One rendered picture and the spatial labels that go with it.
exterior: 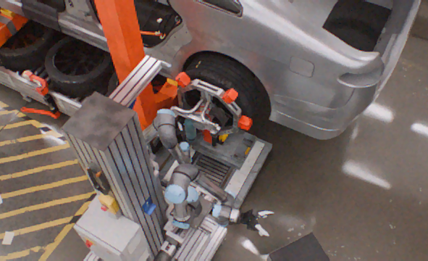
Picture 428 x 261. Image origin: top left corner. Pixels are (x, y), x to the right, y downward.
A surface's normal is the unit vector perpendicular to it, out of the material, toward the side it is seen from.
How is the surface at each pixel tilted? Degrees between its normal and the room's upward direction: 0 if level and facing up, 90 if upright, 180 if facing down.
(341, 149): 0
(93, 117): 0
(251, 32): 80
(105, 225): 0
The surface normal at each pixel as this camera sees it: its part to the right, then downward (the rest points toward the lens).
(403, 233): -0.02, -0.56
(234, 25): -0.47, 0.63
